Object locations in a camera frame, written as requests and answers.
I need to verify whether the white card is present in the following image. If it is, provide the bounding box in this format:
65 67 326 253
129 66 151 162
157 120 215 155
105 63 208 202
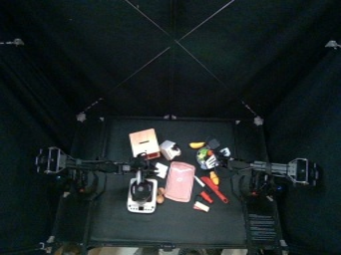
152 161 171 180

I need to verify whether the green toy vegetable plate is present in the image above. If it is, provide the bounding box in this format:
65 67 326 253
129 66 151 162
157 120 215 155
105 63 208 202
195 147 219 170

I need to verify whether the orange toy carrot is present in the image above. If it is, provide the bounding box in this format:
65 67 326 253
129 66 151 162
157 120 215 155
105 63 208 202
208 170 220 186

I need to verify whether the white toy knife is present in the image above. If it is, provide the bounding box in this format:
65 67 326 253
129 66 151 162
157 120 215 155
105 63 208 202
192 174 206 188

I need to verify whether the pink plastic tray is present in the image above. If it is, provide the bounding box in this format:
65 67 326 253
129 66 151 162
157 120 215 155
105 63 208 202
163 160 196 204

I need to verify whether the red toy spatula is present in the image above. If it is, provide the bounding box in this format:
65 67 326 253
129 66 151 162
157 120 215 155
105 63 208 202
199 175 230 204

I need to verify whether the small red toy piece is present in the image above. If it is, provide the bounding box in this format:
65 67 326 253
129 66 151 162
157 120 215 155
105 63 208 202
198 190 214 204

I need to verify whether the white toy stove base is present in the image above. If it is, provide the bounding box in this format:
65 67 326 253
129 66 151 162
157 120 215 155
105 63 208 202
125 177 160 214

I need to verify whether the black toy pot with handle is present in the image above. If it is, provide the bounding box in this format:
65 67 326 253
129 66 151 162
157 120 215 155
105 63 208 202
129 169 155 204

